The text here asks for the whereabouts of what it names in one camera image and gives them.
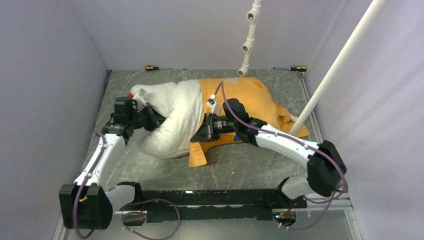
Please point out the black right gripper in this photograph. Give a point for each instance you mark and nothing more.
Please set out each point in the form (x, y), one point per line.
(206, 132)

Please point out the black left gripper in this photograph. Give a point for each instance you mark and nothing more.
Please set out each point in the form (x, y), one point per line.
(156, 118)

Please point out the white pillow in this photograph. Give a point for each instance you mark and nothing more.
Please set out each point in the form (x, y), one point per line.
(182, 105)

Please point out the yellow pillowcase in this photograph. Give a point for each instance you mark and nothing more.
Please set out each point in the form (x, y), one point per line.
(258, 103)

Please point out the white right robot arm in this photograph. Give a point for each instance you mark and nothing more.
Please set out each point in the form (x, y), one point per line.
(325, 169)

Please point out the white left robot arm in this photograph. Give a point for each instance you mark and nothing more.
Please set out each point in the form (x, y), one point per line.
(85, 204)

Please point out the yellow black screwdriver left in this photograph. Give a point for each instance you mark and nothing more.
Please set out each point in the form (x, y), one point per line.
(155, 68)

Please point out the yellow black screwdriver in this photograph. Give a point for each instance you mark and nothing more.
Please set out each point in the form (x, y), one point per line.
(155, 68)
(292, 68)

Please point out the yellow black screwdriver right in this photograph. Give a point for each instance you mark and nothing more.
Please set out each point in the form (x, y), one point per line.
(292, 68)

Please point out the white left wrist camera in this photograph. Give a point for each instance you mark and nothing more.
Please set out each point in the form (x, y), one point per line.
(139, 100)

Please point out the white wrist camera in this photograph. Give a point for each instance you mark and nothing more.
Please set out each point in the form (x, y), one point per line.
(139, 100)
(212, 104)

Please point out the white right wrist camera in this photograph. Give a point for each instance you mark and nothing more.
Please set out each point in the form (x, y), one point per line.
(212, 104)

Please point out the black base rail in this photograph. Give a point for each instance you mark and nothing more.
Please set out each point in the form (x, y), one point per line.
(171, 205)

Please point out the white pvc pipe frame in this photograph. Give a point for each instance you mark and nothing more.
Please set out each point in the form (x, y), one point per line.
(312, 33)

